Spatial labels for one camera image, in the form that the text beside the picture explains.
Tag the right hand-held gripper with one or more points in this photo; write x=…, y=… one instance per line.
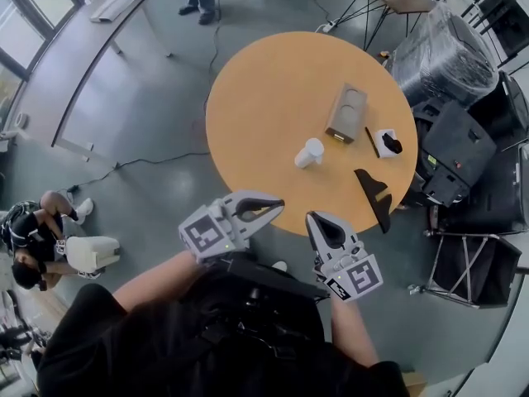
x=355, y=277

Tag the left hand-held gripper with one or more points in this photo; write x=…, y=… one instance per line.
x=206, y=234

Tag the person's right forearm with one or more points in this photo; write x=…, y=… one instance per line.
x=351, y=329

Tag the person's left forearm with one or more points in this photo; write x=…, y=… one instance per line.
x=157, y=277

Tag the black foam wedge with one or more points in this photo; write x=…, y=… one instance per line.
x=372, y=188

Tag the person's white shoe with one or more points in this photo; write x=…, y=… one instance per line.
x=280, y=266

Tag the black chest-mounted box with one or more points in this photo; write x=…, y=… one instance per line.
x=273, y=277

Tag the small white box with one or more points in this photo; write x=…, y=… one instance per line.
x=380, y=148

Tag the black pen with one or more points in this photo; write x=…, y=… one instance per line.
x=372, y=142

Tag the small black cloth item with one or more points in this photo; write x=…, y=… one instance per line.
x=392, y=143

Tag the grey box with two circles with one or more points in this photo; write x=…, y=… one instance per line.
x=347, y=114

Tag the open black foam case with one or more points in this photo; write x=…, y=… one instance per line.
x=454, y=139

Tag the black folding cart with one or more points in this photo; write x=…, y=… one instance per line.
x=487, y=271

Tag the white plastic bin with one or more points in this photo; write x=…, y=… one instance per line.
x=93, y=252

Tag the cardboard box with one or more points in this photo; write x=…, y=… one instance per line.
x=415, y=384

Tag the person's black shirt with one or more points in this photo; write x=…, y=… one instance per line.
x=144, y=345

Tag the large black equipment case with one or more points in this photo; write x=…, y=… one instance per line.
x=508, y=180

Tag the white power strip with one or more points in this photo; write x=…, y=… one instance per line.
x=327, y=26

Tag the plastic-wrapped black chairs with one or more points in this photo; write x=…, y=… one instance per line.
x=446, y=56

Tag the long grey desk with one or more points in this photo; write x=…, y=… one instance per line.
x=82, y=56

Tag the white keyboard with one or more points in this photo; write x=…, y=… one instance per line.
x=112, y=8

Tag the white tape roll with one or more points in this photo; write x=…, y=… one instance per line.
x=22, y=120

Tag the black monitor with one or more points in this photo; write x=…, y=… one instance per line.
x=506, y=19

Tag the glass door with black frame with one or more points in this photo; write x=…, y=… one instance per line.
x=25, y=15

